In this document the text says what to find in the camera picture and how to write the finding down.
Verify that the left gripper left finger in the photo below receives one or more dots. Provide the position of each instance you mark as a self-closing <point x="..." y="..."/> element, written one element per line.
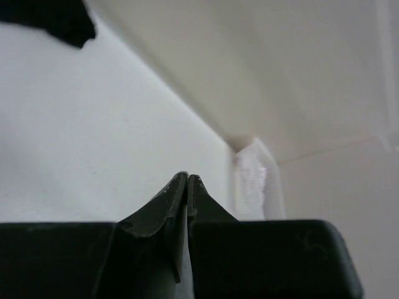
<point x="137" y="257"/>

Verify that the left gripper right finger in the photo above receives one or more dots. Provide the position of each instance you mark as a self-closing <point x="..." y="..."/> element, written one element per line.
<point x="264" y="259"/>

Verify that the folded black tank top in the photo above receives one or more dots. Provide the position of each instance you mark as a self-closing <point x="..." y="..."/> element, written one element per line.
<point x="68" y="21"/>

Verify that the white plastic basket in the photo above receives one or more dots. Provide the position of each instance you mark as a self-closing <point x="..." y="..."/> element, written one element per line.
<point x="257" y="182"/>

